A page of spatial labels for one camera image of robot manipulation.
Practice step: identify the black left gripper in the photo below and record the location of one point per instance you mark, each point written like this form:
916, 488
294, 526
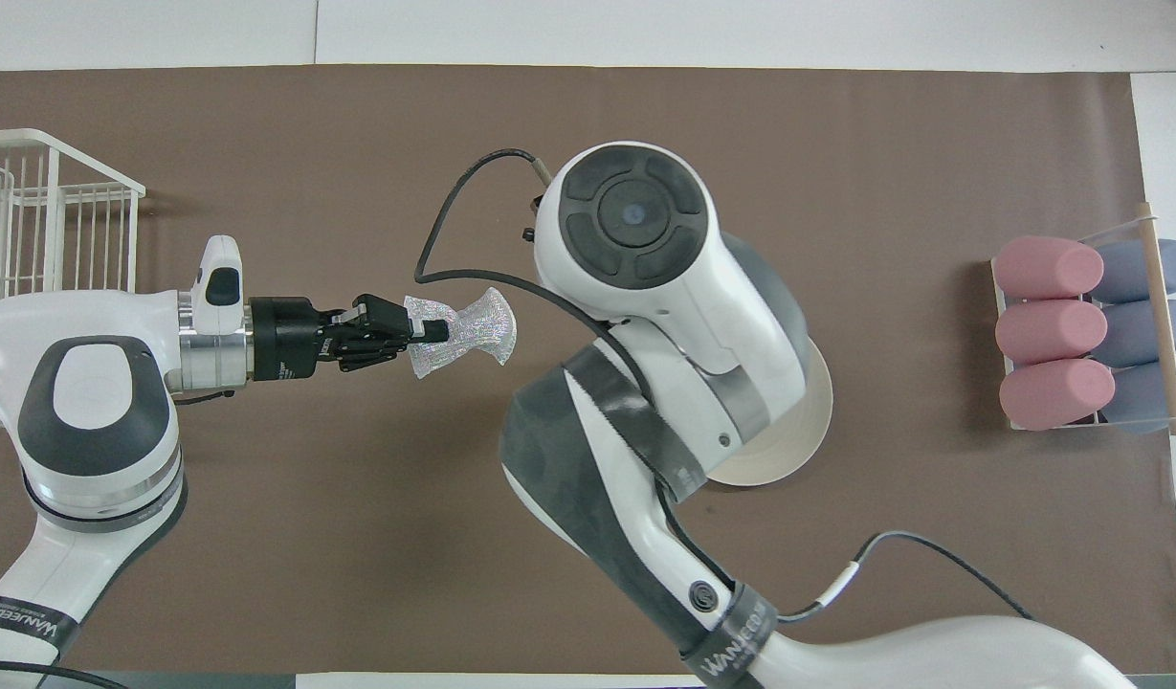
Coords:
286, 340

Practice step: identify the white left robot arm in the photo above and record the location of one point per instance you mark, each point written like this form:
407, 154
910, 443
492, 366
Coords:
90, 411

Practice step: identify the cup rack with wooden rod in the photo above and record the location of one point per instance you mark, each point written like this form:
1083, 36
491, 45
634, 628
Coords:
1166, 316

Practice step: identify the pink plastic cup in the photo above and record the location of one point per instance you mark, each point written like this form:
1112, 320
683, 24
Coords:
1056, 394
1052, 331
1047, 267

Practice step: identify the blue plastic cup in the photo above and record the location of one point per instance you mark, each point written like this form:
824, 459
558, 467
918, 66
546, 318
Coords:
1133, 270
1138, 333
1138, 397

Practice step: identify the brown table mat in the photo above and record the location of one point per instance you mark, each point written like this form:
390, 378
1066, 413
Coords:
358, 526

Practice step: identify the clear plastic wrapper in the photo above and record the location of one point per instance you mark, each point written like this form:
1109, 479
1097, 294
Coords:
477, 330

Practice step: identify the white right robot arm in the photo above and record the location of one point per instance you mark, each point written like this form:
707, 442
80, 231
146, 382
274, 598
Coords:
645, 287

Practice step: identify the cream round plate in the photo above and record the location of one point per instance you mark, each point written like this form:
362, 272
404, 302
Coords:
788, 440

